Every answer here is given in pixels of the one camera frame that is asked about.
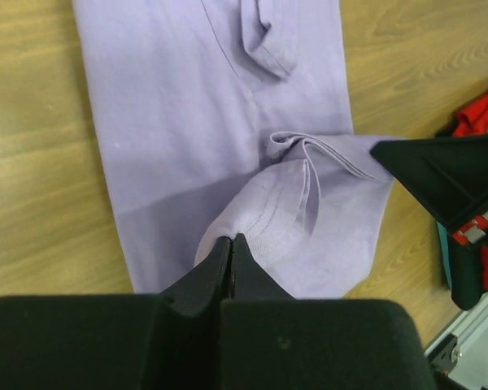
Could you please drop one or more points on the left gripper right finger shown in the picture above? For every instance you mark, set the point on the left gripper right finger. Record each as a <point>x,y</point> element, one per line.
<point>269,341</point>

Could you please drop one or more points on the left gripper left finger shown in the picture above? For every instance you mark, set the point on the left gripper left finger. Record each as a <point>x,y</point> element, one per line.
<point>148,341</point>

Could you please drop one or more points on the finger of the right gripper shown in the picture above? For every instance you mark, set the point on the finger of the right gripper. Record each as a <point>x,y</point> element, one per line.
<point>448,176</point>

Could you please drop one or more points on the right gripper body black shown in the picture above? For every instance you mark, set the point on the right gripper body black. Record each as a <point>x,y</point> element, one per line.
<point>468,261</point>

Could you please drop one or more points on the purple t shirt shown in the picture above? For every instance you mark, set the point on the purple t shirt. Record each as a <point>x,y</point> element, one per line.
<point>219,118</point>

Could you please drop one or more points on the folded bright blue t shirt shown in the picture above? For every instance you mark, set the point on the folded bright blue t shirt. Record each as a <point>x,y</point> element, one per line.
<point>443,241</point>

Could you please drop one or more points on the folded red t shirt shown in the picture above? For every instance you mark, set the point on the folded red t shirt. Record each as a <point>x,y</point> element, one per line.
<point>473,121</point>

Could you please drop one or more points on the aluminium frame rail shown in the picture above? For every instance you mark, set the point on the aluminium frame rail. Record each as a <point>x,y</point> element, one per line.
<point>459,355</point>

